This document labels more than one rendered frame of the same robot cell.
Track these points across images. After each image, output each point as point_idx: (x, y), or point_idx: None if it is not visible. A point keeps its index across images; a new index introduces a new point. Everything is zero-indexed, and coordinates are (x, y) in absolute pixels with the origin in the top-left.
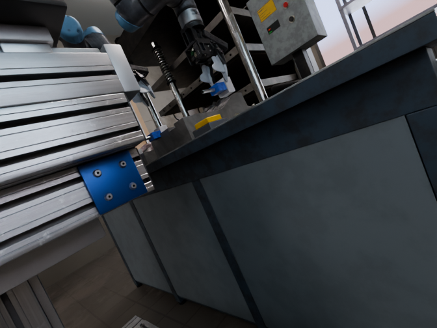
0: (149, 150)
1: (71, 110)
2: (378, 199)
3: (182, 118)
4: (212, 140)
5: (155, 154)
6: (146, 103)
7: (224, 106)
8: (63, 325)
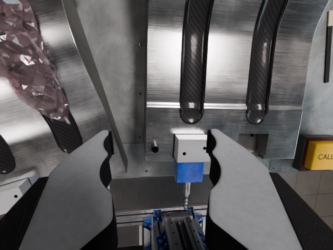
0: (23, 109)
1: None
2: None
3: (291, 157)
4: None
5: (116, 135)
6: (113, 145)
7: (320, 18)
8: (201, 245)
